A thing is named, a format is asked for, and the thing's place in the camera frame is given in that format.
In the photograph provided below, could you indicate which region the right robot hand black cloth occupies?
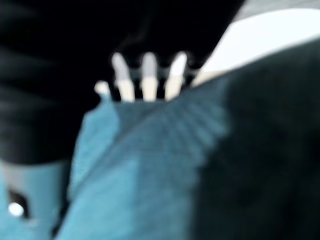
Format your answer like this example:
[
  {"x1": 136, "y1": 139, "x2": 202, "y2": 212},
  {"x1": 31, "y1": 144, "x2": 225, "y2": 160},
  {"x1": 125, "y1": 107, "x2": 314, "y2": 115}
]
[{"x1": 0, "y1": 0, "x2": 247, "y2": 240}]

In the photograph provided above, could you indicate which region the teal corduroy cushion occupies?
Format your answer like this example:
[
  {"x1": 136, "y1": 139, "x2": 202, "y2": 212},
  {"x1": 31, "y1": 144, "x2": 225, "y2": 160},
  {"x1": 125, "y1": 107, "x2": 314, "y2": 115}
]
[{"x1": 51, "y1": 37, "x2": 320, "y2": 240}]

